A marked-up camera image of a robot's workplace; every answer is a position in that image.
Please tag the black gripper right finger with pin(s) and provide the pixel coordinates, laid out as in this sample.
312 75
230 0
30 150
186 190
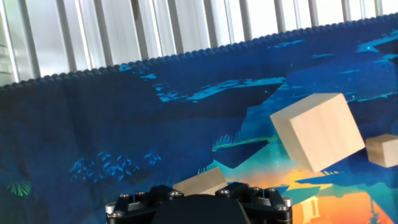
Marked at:
267 208

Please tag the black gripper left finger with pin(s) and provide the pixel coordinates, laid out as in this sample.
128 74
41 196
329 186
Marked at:
136 205

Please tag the large wooden cube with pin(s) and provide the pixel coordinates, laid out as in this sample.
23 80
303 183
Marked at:
202 185
317 132

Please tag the colourful forest print cloth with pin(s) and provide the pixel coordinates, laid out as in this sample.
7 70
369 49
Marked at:
124 124

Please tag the small wooden cube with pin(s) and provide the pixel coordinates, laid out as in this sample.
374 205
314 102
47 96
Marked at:
384 151

